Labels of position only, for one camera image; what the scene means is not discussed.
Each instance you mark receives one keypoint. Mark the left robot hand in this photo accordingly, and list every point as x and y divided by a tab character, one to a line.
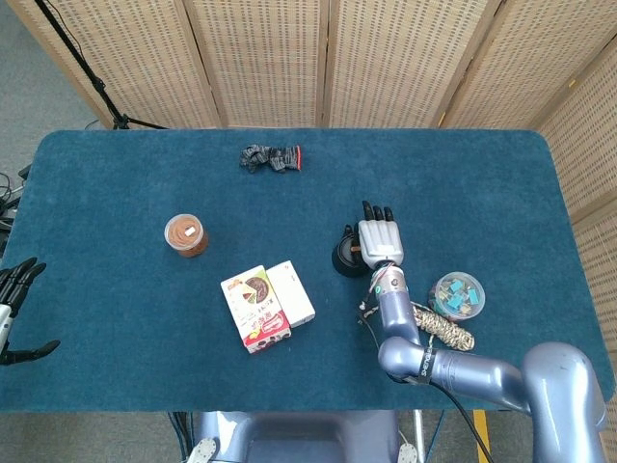
17	284

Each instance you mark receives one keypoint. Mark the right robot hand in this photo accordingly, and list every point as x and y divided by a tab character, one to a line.
383	241

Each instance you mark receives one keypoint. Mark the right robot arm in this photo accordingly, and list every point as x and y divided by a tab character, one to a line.
400	313

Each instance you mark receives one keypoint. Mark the clear jar of binder clips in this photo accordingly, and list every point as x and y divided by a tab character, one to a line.
458	294

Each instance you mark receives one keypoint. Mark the plain white carton box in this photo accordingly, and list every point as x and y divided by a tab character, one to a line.
294	299

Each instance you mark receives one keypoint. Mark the grey knitted work glove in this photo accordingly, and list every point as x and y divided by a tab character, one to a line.
275	159

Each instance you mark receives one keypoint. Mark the red white snack box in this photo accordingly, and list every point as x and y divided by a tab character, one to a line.
255	308

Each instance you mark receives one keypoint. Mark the blue plush tablecloth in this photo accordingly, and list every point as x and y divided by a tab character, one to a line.
144	376

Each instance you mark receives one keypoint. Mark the clear jar of rubber bands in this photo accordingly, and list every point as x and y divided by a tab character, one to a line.
185	234

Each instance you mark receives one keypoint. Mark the blue-grey robot torso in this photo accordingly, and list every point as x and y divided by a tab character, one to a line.
299	434

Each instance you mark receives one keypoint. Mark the black tripod stand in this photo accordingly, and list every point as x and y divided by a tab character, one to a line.
98	86

